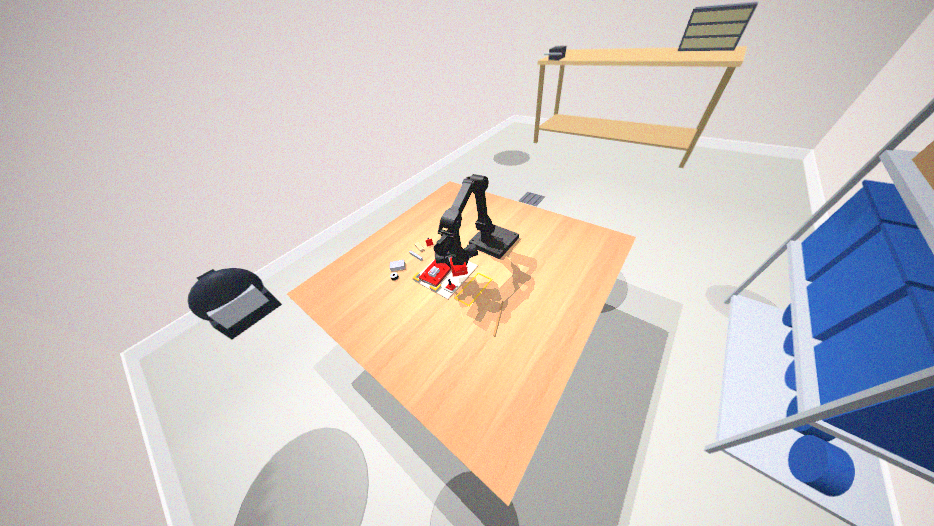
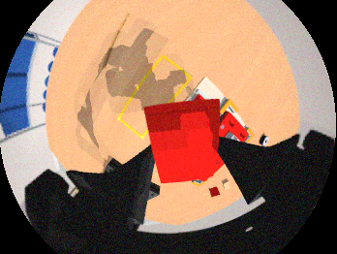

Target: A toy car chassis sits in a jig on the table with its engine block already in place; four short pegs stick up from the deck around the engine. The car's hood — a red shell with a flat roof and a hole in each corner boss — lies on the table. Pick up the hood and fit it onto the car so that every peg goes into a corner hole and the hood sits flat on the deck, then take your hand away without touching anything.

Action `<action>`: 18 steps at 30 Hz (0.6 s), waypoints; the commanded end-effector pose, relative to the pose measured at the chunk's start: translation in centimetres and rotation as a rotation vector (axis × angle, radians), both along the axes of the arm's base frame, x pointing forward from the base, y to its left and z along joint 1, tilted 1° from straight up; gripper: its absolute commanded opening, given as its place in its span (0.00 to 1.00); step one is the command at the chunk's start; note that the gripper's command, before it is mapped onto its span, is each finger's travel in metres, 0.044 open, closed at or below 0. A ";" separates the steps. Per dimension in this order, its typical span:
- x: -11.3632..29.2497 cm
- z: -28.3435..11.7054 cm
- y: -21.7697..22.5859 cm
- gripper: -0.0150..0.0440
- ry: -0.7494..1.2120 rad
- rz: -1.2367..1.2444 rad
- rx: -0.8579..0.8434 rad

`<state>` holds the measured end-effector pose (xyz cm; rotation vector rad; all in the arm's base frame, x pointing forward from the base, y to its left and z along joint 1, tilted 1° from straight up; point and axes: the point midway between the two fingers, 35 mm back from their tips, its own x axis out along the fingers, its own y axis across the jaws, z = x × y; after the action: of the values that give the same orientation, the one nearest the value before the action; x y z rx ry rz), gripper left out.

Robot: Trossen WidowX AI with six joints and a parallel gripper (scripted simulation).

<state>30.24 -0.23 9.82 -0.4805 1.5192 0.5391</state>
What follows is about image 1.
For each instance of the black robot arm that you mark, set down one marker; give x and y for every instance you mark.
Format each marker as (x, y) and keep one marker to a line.
(452, 218)

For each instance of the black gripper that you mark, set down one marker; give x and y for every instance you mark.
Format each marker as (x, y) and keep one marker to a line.
(471, 250)

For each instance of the red rectangular shell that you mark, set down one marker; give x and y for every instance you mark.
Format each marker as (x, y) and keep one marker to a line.
(459, 269)

